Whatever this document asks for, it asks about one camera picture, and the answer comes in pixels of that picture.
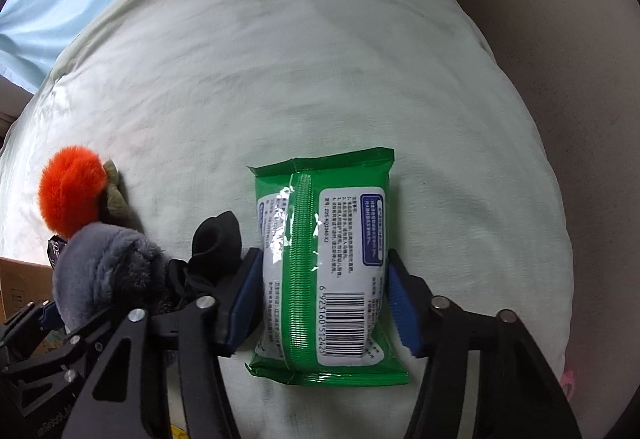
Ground black sock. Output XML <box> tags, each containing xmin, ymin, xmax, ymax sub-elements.
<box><xmin>167</xmin><ymin>213</ymin><xmax>252</xmax><ymax>316</ymax></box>

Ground grey plush toy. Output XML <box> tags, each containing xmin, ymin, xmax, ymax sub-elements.
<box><xmin>51</xmin><ymin>224</ymin><xmax>175</xmax><ymax>331</ymax></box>

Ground black printed tag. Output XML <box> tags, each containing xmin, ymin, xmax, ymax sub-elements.
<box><xmin>46</xmin><ymin>235</ymin><xmax>70</xmax><ymax>271</ymax></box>

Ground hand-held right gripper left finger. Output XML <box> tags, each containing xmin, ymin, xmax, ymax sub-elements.
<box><xmin>75</xmin><ymin>246</ymin><xmax>264</xmax><ymax>439</ymax></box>

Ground green wet wipes packet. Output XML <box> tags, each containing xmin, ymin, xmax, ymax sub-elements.
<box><xmin>244</xmin><ymin>146</ymin><xmax>411</xmax><ymax>387</ymax></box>

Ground orange fluffy plush fruit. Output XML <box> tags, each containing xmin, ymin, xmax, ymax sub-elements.
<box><xmin>39</xmin><ymin>146</ymin><xmax>133</xmax><ymax>240</ymax></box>

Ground pink cloth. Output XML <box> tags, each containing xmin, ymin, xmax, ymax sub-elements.
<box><xmin>560</xmin><ymin>367</ymin><xmax>577</xmax><ymax>401</ymax></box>

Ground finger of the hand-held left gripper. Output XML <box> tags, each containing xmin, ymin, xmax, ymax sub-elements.
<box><xmin>2</xmin><ymin>311</ymin><xmax>132</xmax><ymax>402</ymax></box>
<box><xmin>0</xmin><ymin>300</ymin><xmax>67</xmax><ymax>360</ymax></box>

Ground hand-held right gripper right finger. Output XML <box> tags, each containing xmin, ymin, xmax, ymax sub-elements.
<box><xmin>385</xmin><ymin>248</ymin><xmax>583</xmax><ymax>439</ymax></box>

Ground pale green bed sheet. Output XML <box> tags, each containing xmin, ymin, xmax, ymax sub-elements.
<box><xmin>0</xmin><ymin>0</ymin><xmax>577</xmax><ymax>439</ymax></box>

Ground cardboard box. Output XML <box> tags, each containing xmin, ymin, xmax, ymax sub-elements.
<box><xmin>0</xmin><ymin>257</ymin><xmax>57</xmax><ymax>326</ymax></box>

